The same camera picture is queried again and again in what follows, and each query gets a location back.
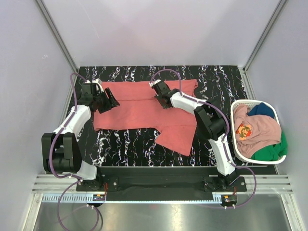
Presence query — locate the red t-shirt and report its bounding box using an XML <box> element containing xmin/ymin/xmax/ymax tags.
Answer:
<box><xmin>93</xmin><ymin>81</ymin><xmax>196</xmax><ymax>156</ymax></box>

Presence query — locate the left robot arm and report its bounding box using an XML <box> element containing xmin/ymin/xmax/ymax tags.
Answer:
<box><xmin>41</xmin><ymin>79</ymin><xmax>120</xmax><ymax>191</ymax></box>

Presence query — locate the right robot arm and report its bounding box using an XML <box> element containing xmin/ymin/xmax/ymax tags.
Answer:
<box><xmin>149</xmin><ymin>80</ymin><xmax>239</xmax><ymax>191</ymax></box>

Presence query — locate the pink printed t-shirt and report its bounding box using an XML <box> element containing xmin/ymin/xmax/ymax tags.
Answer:
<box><xmin>233</xmin><ymin>104</ymin><xmax>282</xmax><ymax>158</ymax></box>

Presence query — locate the blue t-shirt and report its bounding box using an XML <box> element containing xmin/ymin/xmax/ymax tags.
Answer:
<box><xmin>248</xmin><ymin>103</ymin><xmax>275</xmax><ymax>119</ymax></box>

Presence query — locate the white laundry basket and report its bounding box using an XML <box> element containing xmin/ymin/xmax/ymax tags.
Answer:
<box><xmin>231</xmin><ymin>99</ymin><xmax>286</xmax><ymax>165</ymax></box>

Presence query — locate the green t-shirt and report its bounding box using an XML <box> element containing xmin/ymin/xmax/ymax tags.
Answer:
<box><xmin>251</xmin><ymin>132</ymin><xmax>288</xmax><ymax>161</ymax></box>

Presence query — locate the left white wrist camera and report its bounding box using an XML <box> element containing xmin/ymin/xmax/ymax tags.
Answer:
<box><xmin>86</xmin><ymin>78</ymin><xmax>104</xmax><ymax>92</ymax></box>

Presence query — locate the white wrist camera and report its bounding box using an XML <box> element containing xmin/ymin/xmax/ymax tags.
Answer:
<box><xmin>86</xmin><ymin>78</ymin><xmax>104</xmax><ymax>92</ymax></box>
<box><xmin>149</xmin><ymin>79</ymin><xmax>161</xmax><ymax>88</ymax></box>

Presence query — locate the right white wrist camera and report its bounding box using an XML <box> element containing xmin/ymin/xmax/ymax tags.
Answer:
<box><xmin>149</xmin><ymin>79</ymin><xmax>161</xmax><ymax>88</ymax></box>

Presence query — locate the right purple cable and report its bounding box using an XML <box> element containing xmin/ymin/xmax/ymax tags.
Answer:
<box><xmin>150</xmin><ymin>69</ymin><xmax>257</xmax><ymax>209</ymax></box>

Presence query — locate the aluminium frame rail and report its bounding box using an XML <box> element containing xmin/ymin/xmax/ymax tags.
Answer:
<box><xmin>32</xmin><ymin>175</ymin><xmax>293</xmax><ymax>204</ymax></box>

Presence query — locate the left aluminium corner post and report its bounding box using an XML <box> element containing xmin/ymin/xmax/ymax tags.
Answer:
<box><xmin>34</xmin><ymin>0</ymin><xmax>79</xmax><ymax>71</ymax></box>

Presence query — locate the aluminium corner post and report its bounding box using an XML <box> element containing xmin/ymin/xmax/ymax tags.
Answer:
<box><xmin>243</xmin><ymin>0</ymin><xmax>288</xmax><ymax>73</ymax></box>
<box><xmin>34</xmin><ymin>0</ymin><xmax>79</xmax><ymax>71</ymax></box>

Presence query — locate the right aluminium corner post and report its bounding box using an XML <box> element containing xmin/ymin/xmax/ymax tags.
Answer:
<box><xmin>243</xmin><ymin>0</ymin><xmax>288</xmax><ymax>73</ymax></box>

